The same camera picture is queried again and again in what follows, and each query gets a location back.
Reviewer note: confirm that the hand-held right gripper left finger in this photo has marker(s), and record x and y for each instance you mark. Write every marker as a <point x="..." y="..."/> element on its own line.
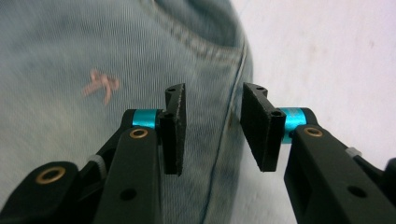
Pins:
<point x="174" y="133"/>

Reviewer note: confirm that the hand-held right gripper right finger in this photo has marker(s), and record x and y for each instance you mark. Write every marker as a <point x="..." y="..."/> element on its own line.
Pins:
<point x="260" y="130"/>

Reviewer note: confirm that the light blue denim shorts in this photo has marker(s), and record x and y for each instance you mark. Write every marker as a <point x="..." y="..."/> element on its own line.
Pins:
<point x="93" y="140"/>

